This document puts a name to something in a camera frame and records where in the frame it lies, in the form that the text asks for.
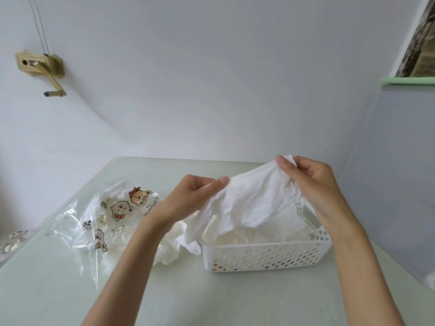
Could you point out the person's left hand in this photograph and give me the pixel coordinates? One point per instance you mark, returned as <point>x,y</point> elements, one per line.
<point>187,200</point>

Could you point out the person's right hand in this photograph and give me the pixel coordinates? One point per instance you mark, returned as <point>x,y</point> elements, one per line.
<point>319,190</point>

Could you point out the white cotton glove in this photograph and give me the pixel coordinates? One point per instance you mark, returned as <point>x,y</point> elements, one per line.
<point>251,196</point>

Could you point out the stack of white gloves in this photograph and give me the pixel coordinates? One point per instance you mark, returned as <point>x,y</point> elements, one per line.
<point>265,234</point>

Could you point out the white perforated plastic basket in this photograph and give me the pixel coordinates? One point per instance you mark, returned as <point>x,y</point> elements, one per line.
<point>272,258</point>

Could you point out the clear bear-print plastic bag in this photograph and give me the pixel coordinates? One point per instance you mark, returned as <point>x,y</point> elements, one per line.
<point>102,213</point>

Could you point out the person's left forearm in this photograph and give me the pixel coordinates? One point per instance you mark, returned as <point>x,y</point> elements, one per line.
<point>119,281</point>

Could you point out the person's right forearm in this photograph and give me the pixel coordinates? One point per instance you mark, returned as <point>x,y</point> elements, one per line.
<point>367,281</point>

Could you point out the pale green shelf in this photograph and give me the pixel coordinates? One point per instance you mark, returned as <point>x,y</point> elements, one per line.
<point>407,80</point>

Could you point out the white radiator valve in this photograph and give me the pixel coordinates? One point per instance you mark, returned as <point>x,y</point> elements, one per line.
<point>12,239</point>

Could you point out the brass wall crank winch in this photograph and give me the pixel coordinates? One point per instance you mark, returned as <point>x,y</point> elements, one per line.
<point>51,64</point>

